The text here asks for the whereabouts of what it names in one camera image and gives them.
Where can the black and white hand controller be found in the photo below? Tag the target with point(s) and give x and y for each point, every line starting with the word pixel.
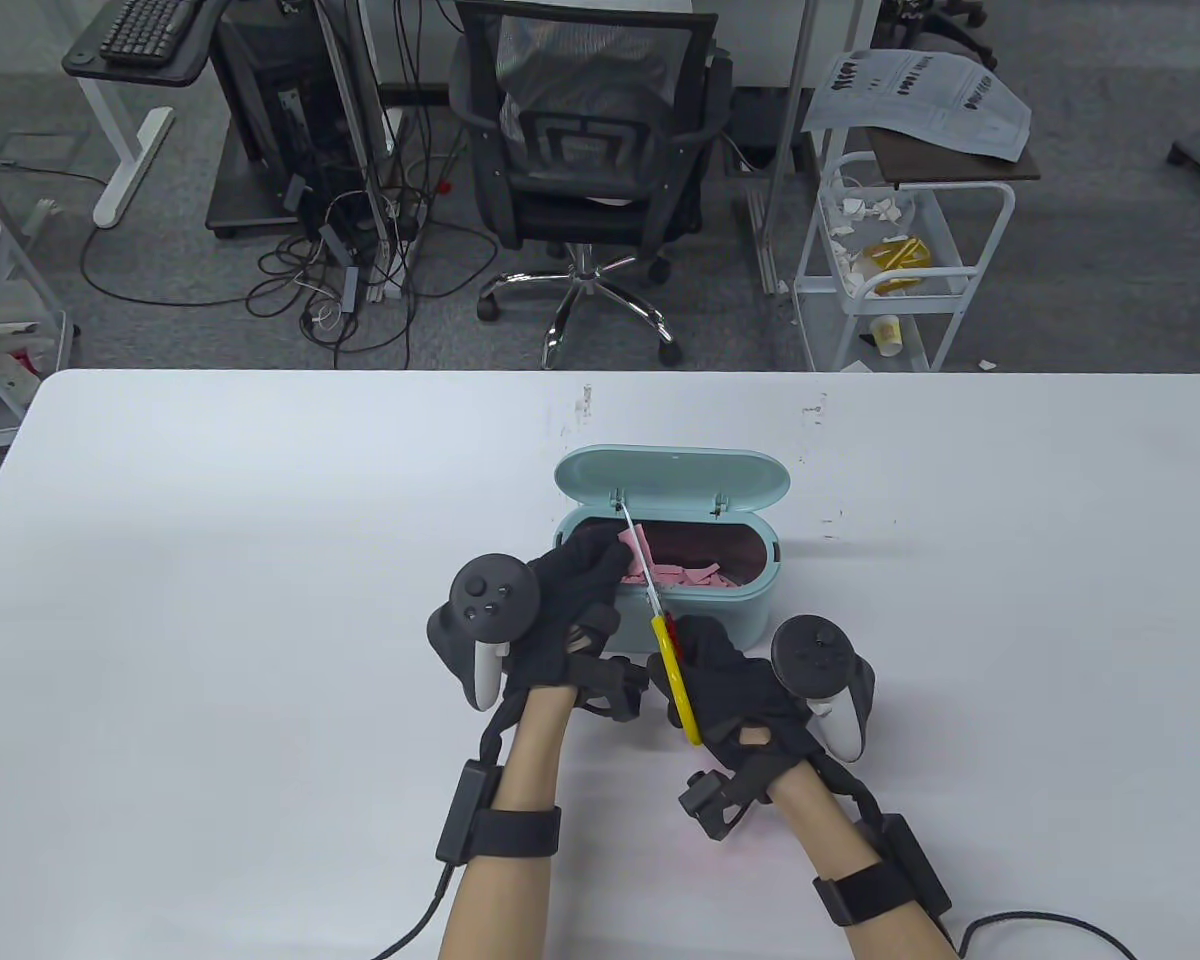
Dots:
pixel 815 650
pixel 490 595

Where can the heap of white paper scraps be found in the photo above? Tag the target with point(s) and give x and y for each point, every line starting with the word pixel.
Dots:
pixel 865 210

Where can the printed newspaper sheet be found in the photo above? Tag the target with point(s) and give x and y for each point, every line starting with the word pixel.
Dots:
pixel 920 100

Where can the black wristband with battery pack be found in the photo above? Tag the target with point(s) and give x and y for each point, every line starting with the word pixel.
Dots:
pixel 515 835
pixel 870 890

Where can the pile of pink paper pieces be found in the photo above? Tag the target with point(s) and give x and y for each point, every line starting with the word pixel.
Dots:
pixel 700 577

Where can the mint green lidded box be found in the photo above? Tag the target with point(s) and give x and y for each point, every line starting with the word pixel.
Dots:
pixel 640 625

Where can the yellow packet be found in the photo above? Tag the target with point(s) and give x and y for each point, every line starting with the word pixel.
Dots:
pixel 900 255

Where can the black desk with white leg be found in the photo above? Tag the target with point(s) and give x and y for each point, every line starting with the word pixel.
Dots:
pixel 120 72

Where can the yellow and red scissors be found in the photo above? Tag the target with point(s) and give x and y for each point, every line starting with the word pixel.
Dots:
pixel 675 670

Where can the brown board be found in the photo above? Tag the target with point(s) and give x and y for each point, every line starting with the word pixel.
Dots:
pixel 960 170

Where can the person's right forearm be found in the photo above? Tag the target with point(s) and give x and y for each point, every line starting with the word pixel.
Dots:
pixel 815 825

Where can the black chair base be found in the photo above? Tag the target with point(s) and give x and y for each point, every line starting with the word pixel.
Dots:
pixel 950 30

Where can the pink waste paper sheet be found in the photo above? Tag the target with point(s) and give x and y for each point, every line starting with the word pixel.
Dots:
pixel 640 550

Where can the white power strip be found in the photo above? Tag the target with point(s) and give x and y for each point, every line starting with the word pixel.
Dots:
pixel 385 275

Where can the black computer tower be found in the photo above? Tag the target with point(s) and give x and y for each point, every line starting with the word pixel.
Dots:
pixel 280 60

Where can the silver aluminium post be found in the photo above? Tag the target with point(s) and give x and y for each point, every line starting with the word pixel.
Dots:
pixel 355 130
pixel 790 130

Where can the person's left forearm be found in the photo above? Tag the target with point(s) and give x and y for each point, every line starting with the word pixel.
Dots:
pixel 530 755

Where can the white rolling cart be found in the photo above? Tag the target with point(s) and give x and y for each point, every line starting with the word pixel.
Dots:
pixel 1000 230

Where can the black keyboard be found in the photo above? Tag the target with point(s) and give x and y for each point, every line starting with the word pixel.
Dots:
pixel 150 30

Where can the paper cup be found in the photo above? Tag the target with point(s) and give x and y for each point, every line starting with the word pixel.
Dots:
pixel 887 335

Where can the white metal rack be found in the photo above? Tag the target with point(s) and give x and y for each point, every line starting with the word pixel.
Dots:
pixel 20 260

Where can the black wheeled cart base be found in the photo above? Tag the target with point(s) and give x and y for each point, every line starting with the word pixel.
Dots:
pixel 250 210

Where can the person's right hand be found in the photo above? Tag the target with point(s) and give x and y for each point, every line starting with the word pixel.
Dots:
pixel 740 690

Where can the black mesh office chair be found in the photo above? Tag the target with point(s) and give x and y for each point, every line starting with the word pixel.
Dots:
pixel 580 215

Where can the person's left hand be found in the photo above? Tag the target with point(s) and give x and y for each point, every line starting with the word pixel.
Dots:
pixel 575 595

